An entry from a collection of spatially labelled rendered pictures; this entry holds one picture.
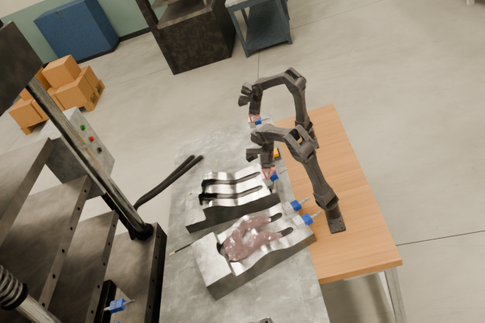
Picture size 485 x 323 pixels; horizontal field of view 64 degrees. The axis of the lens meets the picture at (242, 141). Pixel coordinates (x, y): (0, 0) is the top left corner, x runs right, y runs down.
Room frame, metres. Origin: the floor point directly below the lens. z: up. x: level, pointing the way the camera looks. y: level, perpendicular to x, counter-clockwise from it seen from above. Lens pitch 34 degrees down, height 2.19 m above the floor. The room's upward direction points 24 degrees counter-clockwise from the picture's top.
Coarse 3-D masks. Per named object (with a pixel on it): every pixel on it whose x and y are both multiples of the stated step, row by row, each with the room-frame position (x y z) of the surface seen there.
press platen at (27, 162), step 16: (32, 144) 1.61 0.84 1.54; (48, 144) 1.58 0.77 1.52; (0, 160) 1.60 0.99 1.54; (16, 160) 1.53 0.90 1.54; (32, 160) 1.46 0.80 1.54; (0, 176) 1.45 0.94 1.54; (16, 176) 1.38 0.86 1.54; (32, 176) 1.38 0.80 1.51; (0, 192) 1.31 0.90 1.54; (16, 192) 1.26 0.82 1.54; (0, 208) 1.20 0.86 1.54; (16, 208) 1.21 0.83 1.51; (0, 224) 1.11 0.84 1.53; (0, 240) 1.07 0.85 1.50
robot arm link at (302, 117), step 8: (296, 80) 1.77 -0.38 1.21; (304, 80) 1.78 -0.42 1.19; (304, 88) 1.78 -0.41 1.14; (296, 96) 1.76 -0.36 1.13; (304, 96) 1.77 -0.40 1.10; (296, 104) 1.79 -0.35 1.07; (304, 104) 1.77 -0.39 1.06; (296, 112) 1.80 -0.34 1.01; (304, 112) 1.77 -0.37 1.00; (296, 120) 1.80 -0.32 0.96; (304, 120) 1.77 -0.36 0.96
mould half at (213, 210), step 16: (208, 176) 1.69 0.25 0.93; (224, 176) 1.67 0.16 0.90; (240, 176) 1.64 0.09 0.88; (192, 192) 1.72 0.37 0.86; (208, 192) 1.57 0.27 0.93; (224, 192) 1.55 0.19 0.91; (256, 192) 1.47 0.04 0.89; (272, 192) 1.42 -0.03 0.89; (192, 208) 1.59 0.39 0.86; (208, 208) 1.46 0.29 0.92; (224, 208) 1.45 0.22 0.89; (240, 208) 1.44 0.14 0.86; (256, 208) 1.43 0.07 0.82; (192, 224) 1.48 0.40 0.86; (208, 224) 1.47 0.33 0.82
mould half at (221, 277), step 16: (272, 208) 1.35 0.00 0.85; (272, 224) 1.25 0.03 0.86; (288, 224) 1.22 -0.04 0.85; (208, 240) 1.28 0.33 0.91; (288, 240) 1.14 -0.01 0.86; (304, 240) 1.11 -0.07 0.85; (208, 256) 1.19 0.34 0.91; (256, 256) 1.10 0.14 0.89; (272, 256) 1.09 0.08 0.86; (288, 256) 1.10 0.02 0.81; (208, 272) 1.11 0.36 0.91; (224, 272) 1.07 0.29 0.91; (240, 272) 1.07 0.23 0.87; (256, 272) 1.07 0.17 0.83; (208, 288) 1.04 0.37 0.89; (224, 288) 1.05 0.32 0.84
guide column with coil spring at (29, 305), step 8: (0, 280) 0.89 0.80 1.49; (8, 280) 0.90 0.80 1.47; (24, 304) 0.88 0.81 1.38; (32, 304) 0.89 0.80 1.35; (40, 304) 0.91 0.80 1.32; (24, 312) 0.88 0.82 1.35; (32, 312) 0.88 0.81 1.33; (40, 312) 0.89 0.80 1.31; (48, 312) 0.91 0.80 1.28; (32, 320) 0.87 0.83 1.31; (40, 320) 0.88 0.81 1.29; (48, 320) 0.89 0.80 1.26; (56, 320) 0.90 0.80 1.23
